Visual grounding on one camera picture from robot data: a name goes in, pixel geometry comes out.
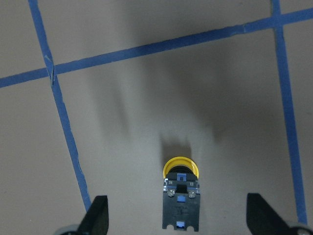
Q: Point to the yellow push button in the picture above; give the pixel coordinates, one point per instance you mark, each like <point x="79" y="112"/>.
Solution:
<point x="181" y="194"/>

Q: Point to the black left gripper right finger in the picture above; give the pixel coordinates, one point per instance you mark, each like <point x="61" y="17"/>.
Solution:
<point x="262" y="219"/>

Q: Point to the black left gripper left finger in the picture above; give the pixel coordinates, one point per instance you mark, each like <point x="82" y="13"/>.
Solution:
<point x="96" y="220"/>

